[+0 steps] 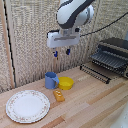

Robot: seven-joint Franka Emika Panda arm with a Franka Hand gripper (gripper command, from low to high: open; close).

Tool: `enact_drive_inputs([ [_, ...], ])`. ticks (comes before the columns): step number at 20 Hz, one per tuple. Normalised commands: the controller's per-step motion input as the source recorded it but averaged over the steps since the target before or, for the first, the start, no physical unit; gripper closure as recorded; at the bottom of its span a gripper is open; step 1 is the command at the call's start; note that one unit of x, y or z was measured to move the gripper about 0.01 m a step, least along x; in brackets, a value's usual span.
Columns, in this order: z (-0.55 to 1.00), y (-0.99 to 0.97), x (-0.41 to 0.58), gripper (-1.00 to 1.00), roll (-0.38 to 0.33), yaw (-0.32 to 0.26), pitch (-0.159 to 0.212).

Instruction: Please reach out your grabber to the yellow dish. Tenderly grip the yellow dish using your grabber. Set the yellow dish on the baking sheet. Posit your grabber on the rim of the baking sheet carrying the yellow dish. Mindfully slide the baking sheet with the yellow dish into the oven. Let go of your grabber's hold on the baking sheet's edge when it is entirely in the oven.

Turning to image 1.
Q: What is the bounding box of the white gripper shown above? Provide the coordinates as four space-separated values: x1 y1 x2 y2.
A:
46 28 81 59

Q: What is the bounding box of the yellow bowl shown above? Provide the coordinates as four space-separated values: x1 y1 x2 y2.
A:
57 76 75 91

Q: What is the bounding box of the blue cup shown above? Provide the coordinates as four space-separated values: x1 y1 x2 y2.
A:
44 71 60 90

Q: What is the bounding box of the orange rectangular block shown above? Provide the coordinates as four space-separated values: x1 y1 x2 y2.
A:
53 89 66 103

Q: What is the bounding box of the white patterned plate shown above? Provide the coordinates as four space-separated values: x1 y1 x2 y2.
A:
5 89 51 124

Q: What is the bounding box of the black wire dish rack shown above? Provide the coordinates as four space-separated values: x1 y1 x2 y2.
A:
79 37 128 85

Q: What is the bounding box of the black cable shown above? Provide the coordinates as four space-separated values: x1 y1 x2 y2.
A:
79 11 128 38

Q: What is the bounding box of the wooden frame post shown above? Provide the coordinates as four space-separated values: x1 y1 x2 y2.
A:
0 0 16 90

